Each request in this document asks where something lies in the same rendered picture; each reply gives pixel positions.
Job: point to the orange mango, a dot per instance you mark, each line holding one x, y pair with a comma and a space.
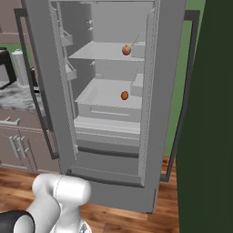
124, 95

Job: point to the dark green cabinet panel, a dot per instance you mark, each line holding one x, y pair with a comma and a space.
206, 121

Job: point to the brown base cabinet run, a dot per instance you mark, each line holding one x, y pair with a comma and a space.
21, 142

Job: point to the grey left fridge door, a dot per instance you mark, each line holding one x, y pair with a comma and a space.
45, 75

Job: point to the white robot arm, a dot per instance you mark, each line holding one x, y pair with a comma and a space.
62, 194

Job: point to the brown wall cabinet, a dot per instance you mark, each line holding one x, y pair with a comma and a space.
12, 21

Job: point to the white paper towel roll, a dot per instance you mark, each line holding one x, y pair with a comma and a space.
20, 67

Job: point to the grey open fridge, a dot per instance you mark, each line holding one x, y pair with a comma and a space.
115, 91

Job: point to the orange peach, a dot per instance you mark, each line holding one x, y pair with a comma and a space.
126, 49

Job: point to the grey fridge door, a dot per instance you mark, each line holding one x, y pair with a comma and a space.
165, 100
45, 75

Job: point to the grey right fridge door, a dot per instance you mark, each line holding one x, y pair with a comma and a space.
165, 100

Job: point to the black microwave oven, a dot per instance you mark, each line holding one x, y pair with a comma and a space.
6, 69

